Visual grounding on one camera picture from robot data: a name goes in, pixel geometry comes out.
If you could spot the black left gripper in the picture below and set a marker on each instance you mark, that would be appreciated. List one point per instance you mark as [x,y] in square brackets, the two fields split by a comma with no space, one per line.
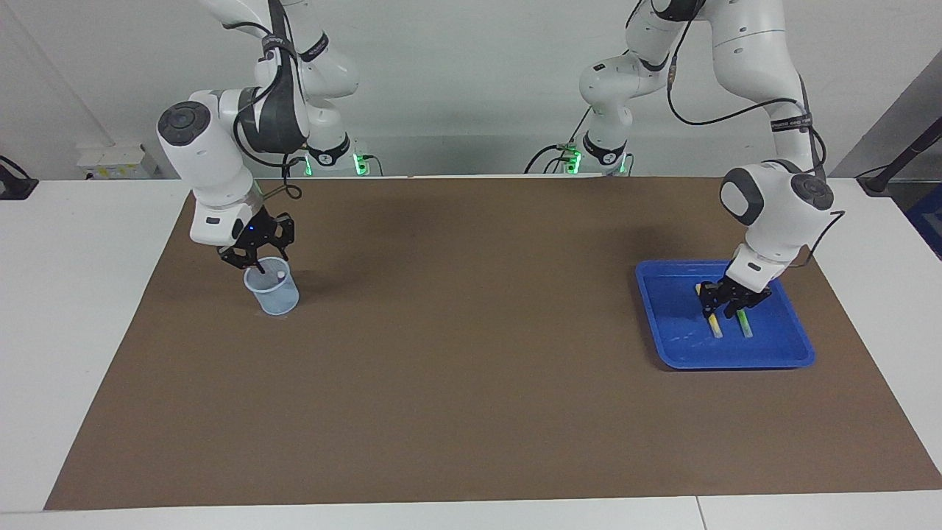
[739,288]

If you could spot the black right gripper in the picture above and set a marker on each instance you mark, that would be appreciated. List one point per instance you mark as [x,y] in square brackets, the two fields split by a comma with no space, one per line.
[256,232]

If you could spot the green pen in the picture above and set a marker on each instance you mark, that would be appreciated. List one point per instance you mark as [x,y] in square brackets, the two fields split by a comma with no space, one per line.
[745,324]

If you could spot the yellow pen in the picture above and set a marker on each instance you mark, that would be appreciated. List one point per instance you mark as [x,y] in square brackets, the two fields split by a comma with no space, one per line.
[715,327]

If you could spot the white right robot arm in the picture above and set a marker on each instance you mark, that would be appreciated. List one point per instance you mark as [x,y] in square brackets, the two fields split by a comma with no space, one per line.
[213,162]

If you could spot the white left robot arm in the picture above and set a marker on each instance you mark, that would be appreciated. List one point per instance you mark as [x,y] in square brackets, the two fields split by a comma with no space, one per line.
[758,44]

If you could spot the light blue mesh cup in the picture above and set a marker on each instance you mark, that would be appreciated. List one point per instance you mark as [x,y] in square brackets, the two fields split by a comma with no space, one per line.
[276,298]

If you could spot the blue plastic tray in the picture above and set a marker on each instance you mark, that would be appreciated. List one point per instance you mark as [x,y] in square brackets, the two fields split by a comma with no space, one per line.
[780,346]

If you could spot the white power strip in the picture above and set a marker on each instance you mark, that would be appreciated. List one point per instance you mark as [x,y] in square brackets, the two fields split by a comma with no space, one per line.
[118,160]

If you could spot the blue box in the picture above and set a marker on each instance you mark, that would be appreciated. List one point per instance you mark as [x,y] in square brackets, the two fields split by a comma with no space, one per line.
[931,221]

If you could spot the black stand pole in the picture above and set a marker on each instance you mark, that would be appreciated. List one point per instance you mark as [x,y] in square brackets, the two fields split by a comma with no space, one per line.
[912,151]

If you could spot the brown table mat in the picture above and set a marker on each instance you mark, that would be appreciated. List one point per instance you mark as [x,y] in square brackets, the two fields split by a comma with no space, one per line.
[471,368]

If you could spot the black table clamp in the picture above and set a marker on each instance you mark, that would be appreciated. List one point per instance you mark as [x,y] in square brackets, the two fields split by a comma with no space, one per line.
[15,188]

